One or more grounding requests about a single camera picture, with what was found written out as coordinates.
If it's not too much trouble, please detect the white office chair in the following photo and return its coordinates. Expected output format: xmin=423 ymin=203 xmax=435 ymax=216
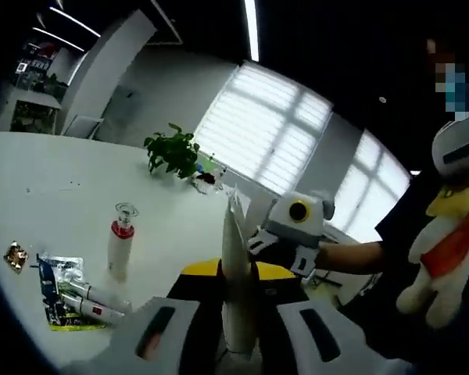
xmin=64 ymin=115 xmax=105 ymax=140

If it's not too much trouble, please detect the cream plush toy orange scarf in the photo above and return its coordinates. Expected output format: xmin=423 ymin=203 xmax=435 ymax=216
xmin=396 ymin=183 xmax=469 ymax=329

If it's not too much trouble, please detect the white square column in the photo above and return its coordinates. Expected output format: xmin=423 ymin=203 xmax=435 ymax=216
xmin=60 ymin=9 xmax=157 ymax=136

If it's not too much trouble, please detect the white grey chest device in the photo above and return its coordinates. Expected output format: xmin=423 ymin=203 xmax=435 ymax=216
xmin=431 ymin=115 xmax=469 ymax=179

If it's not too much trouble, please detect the white skincare tube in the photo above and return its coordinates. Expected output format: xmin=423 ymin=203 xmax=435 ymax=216
xmin=220 ymin=183 xmax=261 ymax=355

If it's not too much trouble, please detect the green black skincare sachet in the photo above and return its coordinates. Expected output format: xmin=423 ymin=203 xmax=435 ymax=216
xmin=37 ymin=253 xmax=107 ymax=332

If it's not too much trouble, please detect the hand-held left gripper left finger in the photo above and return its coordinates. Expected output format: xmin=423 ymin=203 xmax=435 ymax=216
xmin=62 ymin=256 xmax=228 ymax=375

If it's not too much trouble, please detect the white skincare bottle red collar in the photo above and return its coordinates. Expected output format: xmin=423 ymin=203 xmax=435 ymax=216
xmin=106 ymin=202 xmax=140 ymax=280

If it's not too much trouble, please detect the window with white blinds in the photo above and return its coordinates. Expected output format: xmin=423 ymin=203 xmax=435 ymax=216
xmin=195 ymin=62 xmax=333 ymax=196
xmin=334 ymin=130 xmax=411 ymax=243

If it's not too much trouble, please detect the green potted plant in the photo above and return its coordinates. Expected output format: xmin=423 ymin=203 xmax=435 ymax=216
xmin=143 ymin=123 xmax=201 ymax=180

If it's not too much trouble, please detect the person's dark clothing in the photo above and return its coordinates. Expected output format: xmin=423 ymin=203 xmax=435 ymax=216
xmin=359 ymin=171 xmax=469 ymax=375

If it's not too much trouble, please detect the gold foil sachet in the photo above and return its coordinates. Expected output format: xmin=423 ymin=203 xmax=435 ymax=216
xmin=2 ymin=241 xmax=30 ymax=274

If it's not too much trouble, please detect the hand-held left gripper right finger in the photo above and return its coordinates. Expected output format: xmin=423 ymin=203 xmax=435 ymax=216
xmin=252 ymin=260 xmax=399 ymax=375

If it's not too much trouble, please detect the small white desk ornament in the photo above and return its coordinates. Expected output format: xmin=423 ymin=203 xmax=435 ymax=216
xmin=190 ymin=166 xmax=228 ymax=195

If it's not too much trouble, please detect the red white wall display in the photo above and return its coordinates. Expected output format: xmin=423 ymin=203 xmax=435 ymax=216
xmin=17 ymin=41 xmax=59 ymax=75

